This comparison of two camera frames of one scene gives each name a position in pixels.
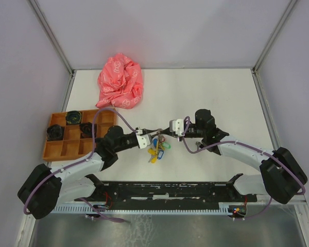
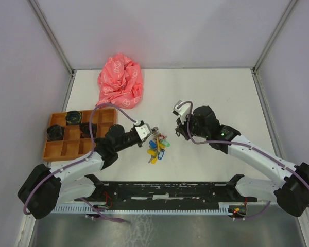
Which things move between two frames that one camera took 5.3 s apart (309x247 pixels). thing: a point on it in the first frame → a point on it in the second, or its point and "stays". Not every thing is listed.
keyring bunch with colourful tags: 160,145 stays
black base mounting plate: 169,194 stays
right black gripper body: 174,134 → 189,128
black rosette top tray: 73,117 stays
